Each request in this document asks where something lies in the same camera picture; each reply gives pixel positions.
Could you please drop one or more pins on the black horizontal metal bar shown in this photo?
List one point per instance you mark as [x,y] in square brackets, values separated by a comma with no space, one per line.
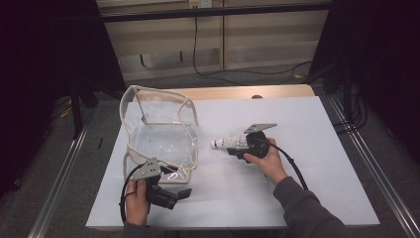
[165,15]

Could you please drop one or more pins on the small black floor item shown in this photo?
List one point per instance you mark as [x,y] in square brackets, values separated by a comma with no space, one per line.
[100,142]

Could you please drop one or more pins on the clear plastic bag beige trim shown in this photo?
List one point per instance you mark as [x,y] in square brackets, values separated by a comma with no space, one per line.
[165,145]

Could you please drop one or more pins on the white wall socket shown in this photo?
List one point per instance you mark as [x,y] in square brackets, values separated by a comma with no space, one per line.
[200,3]

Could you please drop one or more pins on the black metal stand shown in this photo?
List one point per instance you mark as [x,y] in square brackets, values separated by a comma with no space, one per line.
[76,112]
[346,92]

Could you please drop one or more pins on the black curtain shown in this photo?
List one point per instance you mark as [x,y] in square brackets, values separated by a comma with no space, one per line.
[389,66]
[33,66]

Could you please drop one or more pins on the white table cover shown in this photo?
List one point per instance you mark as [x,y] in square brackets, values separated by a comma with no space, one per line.
[231,205]

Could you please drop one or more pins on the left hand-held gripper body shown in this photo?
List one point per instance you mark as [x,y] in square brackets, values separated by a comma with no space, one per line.
[145,170]

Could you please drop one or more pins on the wooden table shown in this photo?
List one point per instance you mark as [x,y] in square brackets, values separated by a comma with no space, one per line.
[231,92]

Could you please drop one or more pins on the person's right hand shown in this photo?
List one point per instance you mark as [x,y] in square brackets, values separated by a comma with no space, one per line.
[272,163]

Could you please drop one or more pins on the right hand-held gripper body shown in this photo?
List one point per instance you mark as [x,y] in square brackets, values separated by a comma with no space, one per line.
[259,127]

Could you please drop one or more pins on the yellow floor item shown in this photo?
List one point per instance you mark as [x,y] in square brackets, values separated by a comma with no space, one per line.
[66,112]

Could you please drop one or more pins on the person's left hand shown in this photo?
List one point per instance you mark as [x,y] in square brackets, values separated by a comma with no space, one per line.
[137,205]

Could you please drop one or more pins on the aluminium floor rail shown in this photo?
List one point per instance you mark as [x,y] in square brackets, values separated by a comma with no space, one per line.
[56,195]
[379,175]

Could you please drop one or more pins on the beige cabinet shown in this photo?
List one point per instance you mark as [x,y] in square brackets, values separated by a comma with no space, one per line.
[264,36]

